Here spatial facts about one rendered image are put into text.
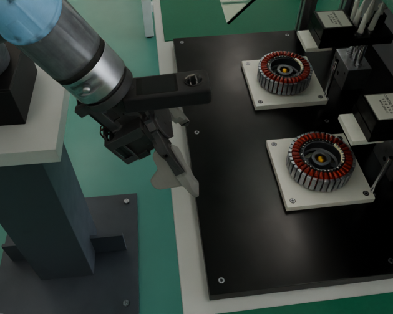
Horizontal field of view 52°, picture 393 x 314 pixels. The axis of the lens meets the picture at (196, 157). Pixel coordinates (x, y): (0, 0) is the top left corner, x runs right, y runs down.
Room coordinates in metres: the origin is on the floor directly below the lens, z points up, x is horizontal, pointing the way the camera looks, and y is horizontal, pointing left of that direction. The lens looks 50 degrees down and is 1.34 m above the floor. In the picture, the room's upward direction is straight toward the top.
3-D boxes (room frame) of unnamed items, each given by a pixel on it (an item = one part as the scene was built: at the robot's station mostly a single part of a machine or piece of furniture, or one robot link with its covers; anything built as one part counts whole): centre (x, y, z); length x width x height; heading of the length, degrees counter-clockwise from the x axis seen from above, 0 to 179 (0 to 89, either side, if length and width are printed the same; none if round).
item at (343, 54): (0.70, -0.33, 0.80); 0.08 x 0.05 x 0.06; 7
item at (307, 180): (0.44, -0.21, 0.80); 0.11 x 0.11 x 0.04
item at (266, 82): (0.68, -0.18, 0.80); 0.11 x 0.11 x 0.04
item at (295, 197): (0.44, -0.21, 0.78); 0.15 x 0.15 x 0.01; 7
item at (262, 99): (0.68, -0.18, 0.78); 0.15 x 0.15 x 0.01; 7
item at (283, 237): (0.56, -0.21, 0.76); 0.64 x 0.47 x 0.02; 7
